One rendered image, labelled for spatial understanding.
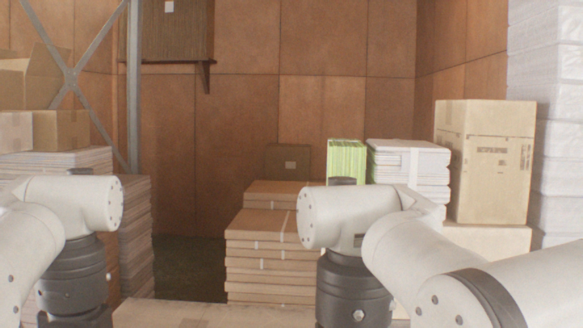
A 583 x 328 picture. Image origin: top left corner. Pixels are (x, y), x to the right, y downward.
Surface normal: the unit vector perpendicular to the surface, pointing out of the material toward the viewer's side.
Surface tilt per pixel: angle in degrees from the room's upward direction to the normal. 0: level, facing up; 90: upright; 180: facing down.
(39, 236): 57
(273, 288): 90
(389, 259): 71
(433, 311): 95
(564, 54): 90
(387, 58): 90
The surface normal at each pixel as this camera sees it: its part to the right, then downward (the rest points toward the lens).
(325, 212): 0.26, -0.25
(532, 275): 0.01, -0.91
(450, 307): -0.96, 0.11
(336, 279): -0.60, 0.08
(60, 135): 1.00, 0.04
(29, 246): 0.85, -0.51
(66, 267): 0.40, 0.14
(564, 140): -0.08, 0.13
